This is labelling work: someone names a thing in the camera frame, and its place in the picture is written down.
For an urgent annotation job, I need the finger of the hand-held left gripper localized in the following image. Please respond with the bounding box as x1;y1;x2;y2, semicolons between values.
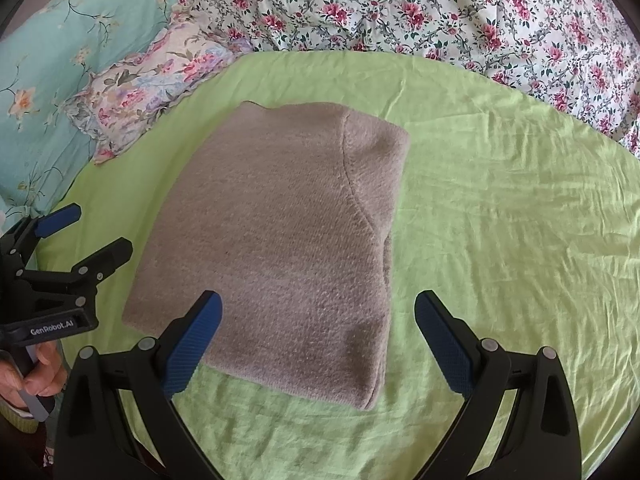
0;203;84;262
22;238;134;292

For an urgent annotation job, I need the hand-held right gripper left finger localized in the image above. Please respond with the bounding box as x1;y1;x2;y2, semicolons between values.
54;290;236;480

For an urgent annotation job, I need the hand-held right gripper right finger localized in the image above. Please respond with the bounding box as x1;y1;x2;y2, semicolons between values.
415;290;584;480

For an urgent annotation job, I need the beige knit sweater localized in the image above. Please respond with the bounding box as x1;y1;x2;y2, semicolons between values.
121;100;412;412

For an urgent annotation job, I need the person's left hand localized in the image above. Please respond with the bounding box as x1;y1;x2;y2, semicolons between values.
0;341;69;413

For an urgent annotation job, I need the light green bed sheet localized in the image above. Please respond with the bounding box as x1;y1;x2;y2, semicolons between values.
27;50;640;480

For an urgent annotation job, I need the pastel floral ruffled pillow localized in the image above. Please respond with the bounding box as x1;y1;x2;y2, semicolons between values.
66;21;257;167

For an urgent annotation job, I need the teal floral pillow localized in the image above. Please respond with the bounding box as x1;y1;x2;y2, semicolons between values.
0;0;182;223

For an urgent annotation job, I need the white red floral bedsheet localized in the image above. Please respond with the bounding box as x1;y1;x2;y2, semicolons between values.
172;0;640;157

